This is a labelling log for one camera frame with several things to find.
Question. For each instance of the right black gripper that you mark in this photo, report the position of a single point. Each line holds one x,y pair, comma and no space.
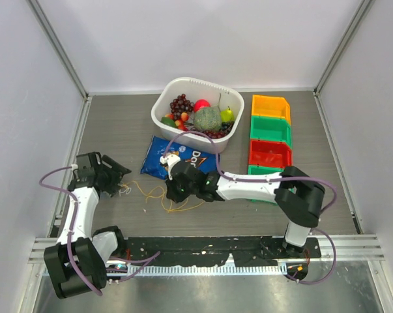
173,193

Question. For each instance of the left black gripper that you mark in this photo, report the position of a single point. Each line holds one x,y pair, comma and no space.
116,173

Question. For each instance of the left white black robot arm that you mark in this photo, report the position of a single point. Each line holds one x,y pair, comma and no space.
77,262

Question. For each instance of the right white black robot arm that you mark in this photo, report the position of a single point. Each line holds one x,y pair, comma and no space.
295,193

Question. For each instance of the blue Doritos chip bag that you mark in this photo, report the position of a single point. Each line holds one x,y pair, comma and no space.
203,161

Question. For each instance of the red yellow cherries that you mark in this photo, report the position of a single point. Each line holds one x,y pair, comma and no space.
178,120

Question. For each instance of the green lime fruit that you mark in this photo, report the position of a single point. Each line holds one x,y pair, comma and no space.
168,122

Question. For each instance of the green netted melon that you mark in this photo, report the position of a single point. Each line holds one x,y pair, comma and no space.
207,119

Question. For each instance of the lower dark grape bunch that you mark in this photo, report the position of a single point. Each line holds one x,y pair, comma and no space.
224,130

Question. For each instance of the dark red grape bunch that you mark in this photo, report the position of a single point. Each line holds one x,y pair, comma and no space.
181,104

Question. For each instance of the white plastic fruit tub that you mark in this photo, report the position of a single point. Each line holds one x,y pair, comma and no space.
218,96

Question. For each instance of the green pear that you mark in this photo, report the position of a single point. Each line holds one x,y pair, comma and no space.
227,115

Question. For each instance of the red apple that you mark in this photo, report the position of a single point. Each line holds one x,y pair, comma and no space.
201,103

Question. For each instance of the red plastic bin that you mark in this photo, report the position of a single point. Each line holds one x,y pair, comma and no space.
269,154

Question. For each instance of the upper green plastic bin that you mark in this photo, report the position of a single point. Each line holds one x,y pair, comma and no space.
270,129

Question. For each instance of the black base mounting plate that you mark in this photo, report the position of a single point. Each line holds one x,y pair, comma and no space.
246,251

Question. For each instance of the orange plastic bin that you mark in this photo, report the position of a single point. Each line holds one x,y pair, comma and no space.
274,107

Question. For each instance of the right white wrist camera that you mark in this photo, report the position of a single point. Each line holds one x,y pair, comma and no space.
168,162

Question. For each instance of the white slotted cable duct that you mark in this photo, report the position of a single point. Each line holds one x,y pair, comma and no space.
229,269

